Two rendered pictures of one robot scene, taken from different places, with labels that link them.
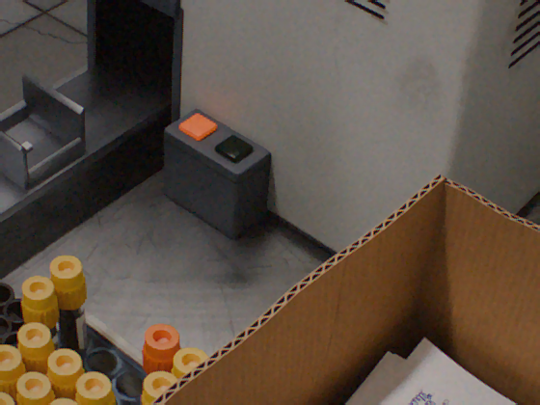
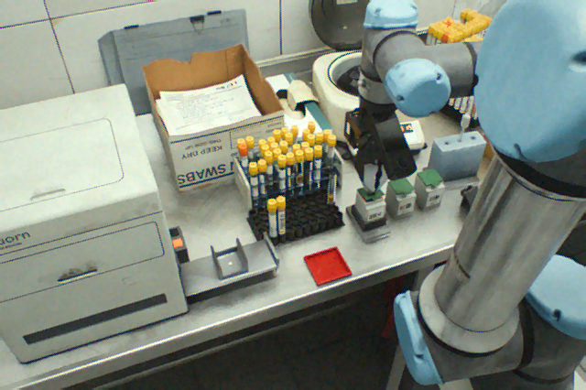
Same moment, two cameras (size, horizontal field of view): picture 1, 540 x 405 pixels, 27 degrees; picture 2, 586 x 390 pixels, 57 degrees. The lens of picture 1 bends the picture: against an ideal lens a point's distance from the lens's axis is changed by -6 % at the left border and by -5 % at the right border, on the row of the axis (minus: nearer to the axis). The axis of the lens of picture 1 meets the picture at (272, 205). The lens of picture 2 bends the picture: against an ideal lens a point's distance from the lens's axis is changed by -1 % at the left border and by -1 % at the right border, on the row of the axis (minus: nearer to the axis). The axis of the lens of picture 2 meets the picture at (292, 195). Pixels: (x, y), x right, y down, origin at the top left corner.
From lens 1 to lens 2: 1.17 m
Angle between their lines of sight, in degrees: 89
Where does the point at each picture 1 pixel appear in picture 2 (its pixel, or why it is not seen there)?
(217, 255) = (191, 239)
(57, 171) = (225, 252)
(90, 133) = (207, 263)
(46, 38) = not seen: outside the picture
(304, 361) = (217, 144)
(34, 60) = not seen: outside the picture
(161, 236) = (201, 250)
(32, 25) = not seen: outside the picture
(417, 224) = (179, 141)
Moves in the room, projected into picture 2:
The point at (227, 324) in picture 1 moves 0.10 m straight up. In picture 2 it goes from (204, 220) to (198, 183)
